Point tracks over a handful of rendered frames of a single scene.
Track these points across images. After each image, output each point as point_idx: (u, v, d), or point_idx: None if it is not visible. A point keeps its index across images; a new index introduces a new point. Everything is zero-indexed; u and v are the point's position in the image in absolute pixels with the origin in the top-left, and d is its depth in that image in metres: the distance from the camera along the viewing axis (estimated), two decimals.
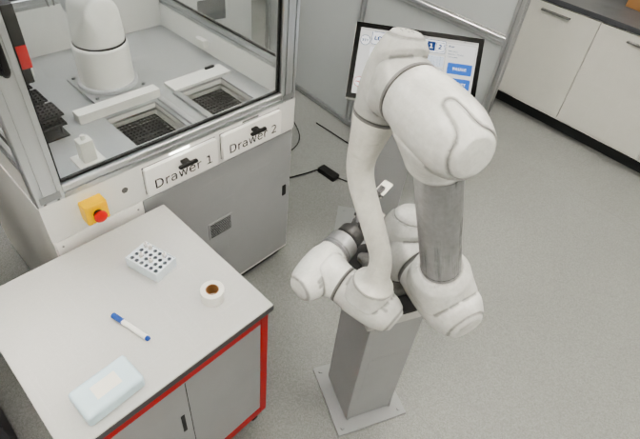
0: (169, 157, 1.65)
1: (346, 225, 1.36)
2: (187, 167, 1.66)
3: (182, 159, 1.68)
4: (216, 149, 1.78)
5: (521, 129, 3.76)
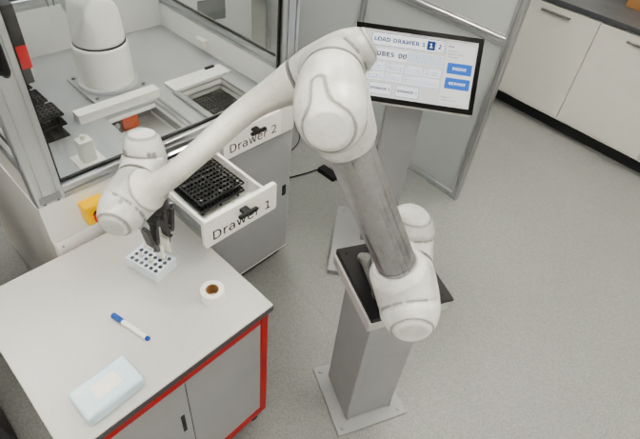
0: (228, 206, 1.50)
1: None
2: (247, 216, 1.51)
3: (241, 208, 1.52)
4: (275, 192, 1.62)
5: (521, 129, 3.76)
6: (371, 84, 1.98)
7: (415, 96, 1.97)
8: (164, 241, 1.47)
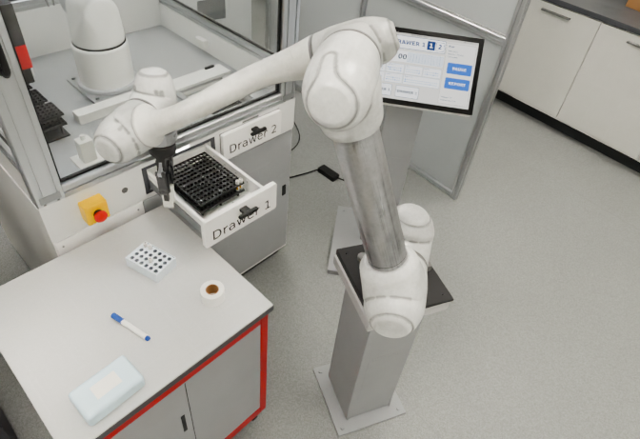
0: (228, 206, 1.50)
1: (166, 154, 1.35)
2: (247, 216, 1.51)
3: (241, 208, 1.52)
4: (275, 192, 1.62)
5: (521, 129, 3.76)
6: None
7: (415, 96, 1.97)
8: None
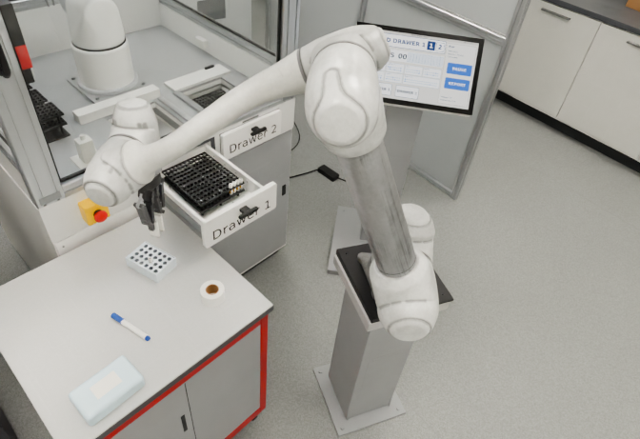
0: (228, 206, 1.50)
1: (147, 187, 1.29)
2: (247, 216, 1.51)
3: (241, 208, 1.52)
4: (275, 192, 1.62)
5: (521, 129, 3.76)
6: None
7: (415, 96, 1.97)
8: (156, 219, 1.43)
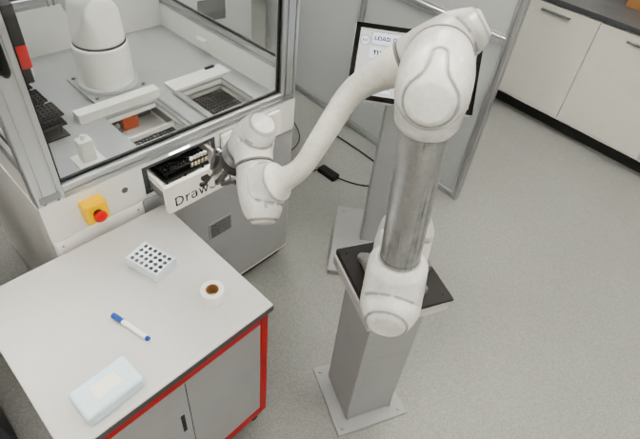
0: (190, 174, 1.59)
1: None
2: (208, 184, 1.61)
3: (203, 176, 1.62)
4: None
5: (521, 129, 3.76)
6: None
7: None
8: None
